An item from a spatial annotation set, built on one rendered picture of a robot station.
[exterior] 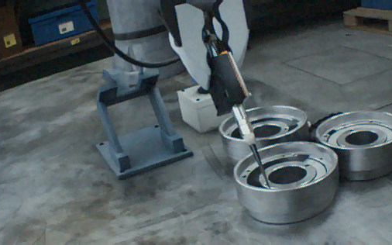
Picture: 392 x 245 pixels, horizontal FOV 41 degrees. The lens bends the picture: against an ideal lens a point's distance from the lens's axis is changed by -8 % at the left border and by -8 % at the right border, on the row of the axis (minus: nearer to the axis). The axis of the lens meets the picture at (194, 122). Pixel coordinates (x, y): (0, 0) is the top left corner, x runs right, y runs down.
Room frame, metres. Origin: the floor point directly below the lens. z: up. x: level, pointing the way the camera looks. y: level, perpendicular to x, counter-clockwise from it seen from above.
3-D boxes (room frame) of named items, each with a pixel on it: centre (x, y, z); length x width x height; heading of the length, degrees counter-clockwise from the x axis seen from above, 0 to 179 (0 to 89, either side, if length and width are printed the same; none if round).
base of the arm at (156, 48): (1.10, 0.06, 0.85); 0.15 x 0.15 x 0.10
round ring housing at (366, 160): (0.54, -0.18, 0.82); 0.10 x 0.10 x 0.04
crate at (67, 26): (4.13, 0.82, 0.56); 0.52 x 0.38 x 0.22; 105
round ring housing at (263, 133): (0.61, -0.08, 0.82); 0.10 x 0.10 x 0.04
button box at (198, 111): (0.77, -0.03, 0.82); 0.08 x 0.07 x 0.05; 18
